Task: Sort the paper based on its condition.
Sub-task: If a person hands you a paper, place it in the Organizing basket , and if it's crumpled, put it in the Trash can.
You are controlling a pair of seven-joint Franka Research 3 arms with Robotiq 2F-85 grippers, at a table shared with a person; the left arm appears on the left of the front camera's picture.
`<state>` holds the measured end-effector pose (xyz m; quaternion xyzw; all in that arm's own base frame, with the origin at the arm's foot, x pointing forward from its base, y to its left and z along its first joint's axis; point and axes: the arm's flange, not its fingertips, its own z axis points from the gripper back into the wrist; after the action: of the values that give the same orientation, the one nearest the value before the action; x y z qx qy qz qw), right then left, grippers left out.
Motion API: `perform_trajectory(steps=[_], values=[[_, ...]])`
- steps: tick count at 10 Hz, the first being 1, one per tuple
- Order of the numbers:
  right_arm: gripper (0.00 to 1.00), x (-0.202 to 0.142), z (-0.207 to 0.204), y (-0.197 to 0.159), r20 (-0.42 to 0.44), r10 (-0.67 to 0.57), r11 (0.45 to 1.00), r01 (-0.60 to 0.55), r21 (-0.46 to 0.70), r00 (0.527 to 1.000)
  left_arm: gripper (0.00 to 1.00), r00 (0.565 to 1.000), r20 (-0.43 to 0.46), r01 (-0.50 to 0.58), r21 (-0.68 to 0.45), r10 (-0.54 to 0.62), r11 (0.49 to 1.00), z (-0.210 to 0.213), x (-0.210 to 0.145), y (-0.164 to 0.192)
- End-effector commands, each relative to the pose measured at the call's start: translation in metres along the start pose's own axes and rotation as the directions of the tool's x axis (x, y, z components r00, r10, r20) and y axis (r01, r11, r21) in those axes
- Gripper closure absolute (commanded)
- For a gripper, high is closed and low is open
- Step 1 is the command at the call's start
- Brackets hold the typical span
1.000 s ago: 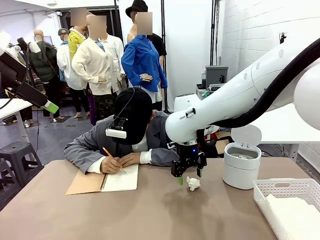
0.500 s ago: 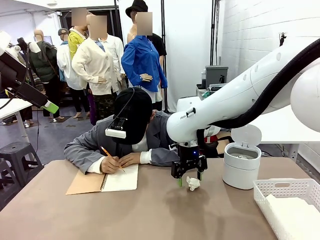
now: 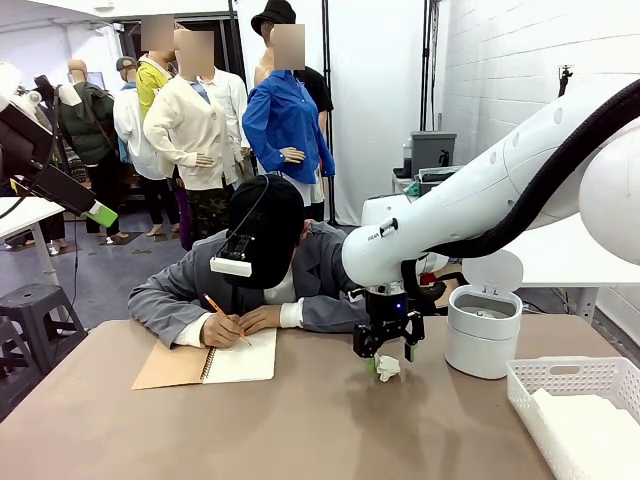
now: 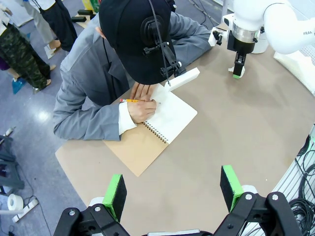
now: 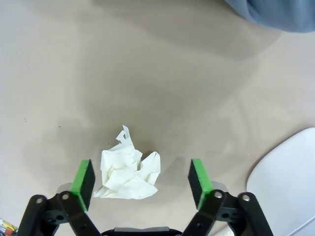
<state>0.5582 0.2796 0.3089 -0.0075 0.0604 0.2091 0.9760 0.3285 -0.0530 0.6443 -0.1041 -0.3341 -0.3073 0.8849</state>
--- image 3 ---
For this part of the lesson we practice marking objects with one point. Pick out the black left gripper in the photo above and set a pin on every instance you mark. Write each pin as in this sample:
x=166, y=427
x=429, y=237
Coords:
x=20, y=142

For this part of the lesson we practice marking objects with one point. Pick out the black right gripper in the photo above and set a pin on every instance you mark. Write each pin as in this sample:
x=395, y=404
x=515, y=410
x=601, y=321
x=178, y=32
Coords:
x=387, y=312

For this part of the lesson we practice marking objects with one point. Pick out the white paper ball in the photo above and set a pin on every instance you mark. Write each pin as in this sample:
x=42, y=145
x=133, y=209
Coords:
x=387, y=367

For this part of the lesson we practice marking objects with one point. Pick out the spiral notebook with kraft cover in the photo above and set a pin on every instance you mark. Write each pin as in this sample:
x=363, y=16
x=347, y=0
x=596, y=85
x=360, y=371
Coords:
x=245, y=362

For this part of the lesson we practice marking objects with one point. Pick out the orange pencil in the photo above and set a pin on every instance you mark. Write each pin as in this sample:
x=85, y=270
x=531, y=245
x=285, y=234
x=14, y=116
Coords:
x=215, y=306

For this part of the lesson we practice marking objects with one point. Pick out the person's left forearm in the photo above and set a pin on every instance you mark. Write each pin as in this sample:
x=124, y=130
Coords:
x=325, y=315

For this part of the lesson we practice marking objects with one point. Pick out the person's right forearm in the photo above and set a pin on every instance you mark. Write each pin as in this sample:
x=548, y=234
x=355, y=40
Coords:
x=160, y=320

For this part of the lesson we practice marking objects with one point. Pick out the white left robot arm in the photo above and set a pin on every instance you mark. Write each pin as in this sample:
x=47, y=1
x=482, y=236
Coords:
x=7, y=82

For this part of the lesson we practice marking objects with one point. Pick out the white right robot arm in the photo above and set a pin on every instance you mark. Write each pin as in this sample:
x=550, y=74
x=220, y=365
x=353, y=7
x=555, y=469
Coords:
x=450, y=215

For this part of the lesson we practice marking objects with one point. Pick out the person's left hand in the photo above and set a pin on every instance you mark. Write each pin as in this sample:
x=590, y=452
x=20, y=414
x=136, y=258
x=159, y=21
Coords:
x=262, y=317

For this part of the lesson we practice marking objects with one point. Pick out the person's right hand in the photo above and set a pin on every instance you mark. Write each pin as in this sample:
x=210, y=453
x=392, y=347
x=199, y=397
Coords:
x=220, y=332

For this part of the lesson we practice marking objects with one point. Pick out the black tripod stand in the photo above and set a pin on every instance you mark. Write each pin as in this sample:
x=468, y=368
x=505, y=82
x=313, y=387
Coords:
x=566, y=80
x=62, y=145

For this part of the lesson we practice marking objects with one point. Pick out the mannequin in dark green vest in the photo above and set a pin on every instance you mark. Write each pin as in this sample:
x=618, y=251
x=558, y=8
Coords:
x=95, y=130

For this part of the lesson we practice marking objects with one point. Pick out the capped mannequin in white shirt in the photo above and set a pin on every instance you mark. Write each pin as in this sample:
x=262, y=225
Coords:
x=132, y=130

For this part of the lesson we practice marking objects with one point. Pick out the white lidded trash bin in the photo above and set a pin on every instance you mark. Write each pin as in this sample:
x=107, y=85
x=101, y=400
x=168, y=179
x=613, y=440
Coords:
x=480, y=345

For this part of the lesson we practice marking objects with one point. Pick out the person in grey blazer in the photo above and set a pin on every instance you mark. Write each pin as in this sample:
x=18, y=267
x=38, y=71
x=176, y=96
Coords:
x=320, y=260

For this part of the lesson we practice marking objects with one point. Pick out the black plastic stool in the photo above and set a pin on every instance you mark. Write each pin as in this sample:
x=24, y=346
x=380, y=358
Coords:
x=35, y=300

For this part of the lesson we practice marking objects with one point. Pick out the computer monitor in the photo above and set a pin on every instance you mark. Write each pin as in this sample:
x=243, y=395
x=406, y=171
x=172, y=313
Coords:
x=97, y=81

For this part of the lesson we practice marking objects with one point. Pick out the mannequin in yellow jacket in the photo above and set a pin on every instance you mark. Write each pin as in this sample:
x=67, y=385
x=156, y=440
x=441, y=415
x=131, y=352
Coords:
x=147, y=85

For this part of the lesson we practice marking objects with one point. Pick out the mannequin in cream cardigan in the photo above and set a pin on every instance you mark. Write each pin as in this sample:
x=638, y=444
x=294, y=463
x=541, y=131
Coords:
x=190, y=130

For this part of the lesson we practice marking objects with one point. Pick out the white perforated plastic basket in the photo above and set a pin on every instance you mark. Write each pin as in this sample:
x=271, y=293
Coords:
x=520, y=395

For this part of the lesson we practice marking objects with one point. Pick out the teal crumpled cloth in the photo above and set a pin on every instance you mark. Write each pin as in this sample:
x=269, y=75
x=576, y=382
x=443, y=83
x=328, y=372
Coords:
x=411, y=188

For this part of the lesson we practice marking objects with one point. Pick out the small white side table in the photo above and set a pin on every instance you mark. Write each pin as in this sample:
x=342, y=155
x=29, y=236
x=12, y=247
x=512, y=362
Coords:
x=398, y=182

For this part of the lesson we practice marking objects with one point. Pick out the black cap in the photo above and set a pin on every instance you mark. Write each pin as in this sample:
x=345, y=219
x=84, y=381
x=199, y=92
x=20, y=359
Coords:
x=270, y=225

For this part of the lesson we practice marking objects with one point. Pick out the grey tray bin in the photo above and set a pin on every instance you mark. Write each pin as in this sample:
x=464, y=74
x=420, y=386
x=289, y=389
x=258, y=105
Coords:
x=432, y=176

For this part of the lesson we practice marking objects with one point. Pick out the black metal stool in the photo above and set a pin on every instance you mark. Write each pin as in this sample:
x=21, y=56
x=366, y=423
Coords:
x=15, y=360

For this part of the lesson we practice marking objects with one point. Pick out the large white table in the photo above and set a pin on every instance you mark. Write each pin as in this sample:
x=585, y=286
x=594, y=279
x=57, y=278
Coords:
x=560, y=270

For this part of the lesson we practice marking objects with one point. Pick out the black spray bottle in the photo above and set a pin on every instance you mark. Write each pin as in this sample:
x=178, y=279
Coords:
x=444, y=159

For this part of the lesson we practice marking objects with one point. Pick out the grey box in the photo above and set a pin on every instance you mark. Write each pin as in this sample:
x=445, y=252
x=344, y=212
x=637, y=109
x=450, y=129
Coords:
x=432, y=147

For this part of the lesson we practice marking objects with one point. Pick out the mannequin in blue shirt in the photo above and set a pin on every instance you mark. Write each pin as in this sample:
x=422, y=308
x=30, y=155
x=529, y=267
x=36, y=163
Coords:
x=280, y=115

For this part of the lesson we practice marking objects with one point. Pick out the white paper stack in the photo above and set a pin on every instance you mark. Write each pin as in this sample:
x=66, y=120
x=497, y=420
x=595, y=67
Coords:
x=590, y=440

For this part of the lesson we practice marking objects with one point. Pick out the black light stand pole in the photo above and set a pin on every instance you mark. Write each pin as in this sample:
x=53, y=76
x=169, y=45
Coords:
x=426, y=75
x=327, y=100

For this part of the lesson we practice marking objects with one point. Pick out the mannequin in black t-shirt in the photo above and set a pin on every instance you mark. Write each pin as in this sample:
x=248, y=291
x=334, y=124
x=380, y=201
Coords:
x=320, y=90

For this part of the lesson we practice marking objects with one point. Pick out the black bucket hat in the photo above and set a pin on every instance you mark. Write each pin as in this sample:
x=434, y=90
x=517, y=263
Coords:
x=272, y=15

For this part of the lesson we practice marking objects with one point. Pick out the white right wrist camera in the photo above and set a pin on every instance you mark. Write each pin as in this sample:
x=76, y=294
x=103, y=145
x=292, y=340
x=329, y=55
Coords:
x=356, y=296

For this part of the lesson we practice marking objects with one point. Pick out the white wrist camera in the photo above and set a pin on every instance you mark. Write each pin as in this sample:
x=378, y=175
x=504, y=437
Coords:
x=356, y=296
x=69, y=95

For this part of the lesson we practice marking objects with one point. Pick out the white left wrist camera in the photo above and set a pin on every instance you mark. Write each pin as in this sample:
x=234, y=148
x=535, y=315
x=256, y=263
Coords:
x=69, y=95

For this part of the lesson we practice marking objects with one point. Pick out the white head-mounted camera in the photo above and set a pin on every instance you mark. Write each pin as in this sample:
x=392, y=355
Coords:
x=230, y=266

